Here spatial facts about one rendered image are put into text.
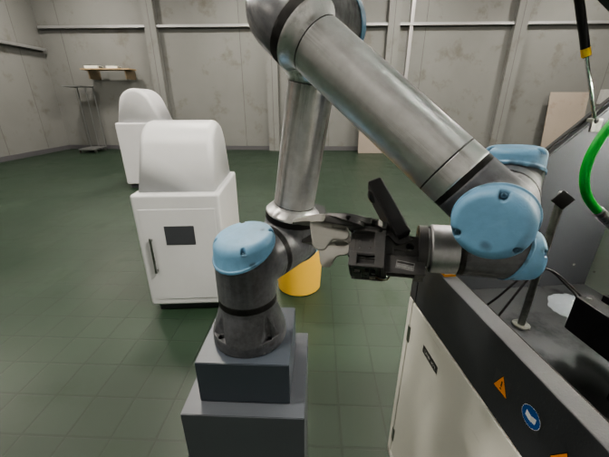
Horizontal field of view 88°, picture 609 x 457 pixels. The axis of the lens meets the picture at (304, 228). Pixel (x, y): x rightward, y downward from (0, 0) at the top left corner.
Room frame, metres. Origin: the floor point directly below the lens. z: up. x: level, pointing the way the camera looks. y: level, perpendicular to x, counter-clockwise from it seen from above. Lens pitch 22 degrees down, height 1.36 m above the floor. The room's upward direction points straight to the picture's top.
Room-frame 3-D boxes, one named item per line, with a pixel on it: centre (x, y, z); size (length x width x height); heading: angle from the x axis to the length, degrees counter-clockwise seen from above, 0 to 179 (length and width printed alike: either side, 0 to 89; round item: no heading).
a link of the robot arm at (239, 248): (0.55, 0.11, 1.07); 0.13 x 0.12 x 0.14; 145
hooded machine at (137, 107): (5.44, 2.55, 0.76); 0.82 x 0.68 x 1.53; 87
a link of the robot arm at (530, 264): (0.42, -0.29, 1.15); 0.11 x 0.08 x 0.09; 76
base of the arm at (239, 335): (0.54, 0.11, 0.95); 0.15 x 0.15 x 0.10
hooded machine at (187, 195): (2.13, 0.80, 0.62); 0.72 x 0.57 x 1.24; 179
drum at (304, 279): (2.15, 0.04, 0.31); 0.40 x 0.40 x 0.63
